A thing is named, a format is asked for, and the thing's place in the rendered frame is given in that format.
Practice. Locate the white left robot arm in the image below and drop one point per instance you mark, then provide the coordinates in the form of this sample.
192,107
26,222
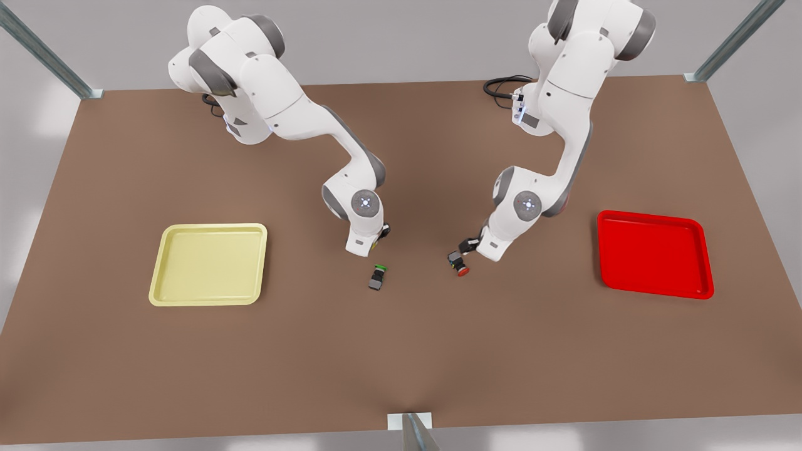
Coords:
567,81

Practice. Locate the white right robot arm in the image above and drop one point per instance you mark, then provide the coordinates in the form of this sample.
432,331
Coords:
276,100

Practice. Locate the pale yellow tray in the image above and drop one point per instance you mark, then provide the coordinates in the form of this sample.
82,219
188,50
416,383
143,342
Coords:
209,264

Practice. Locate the red tray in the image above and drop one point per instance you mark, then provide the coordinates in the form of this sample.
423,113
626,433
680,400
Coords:
653,254

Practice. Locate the red push-button switch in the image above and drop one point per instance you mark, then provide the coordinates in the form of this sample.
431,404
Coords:
457,263

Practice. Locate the green push-button switch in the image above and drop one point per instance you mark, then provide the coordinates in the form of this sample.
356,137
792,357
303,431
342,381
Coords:
378,277

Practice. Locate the silver frame post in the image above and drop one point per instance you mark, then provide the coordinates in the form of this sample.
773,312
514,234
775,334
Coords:
733,41
413,431
44,53

